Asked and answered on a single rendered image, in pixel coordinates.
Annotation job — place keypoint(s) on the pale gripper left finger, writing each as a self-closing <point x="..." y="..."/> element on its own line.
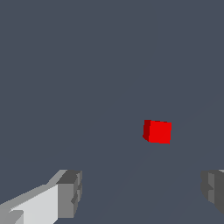
<point x="43" y="201"/>

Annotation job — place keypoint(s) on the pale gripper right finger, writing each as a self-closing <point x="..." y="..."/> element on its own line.
<point x="215" y="186"/>

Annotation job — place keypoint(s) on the red cube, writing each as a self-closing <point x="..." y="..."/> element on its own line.
<point x="159" y="132"/>

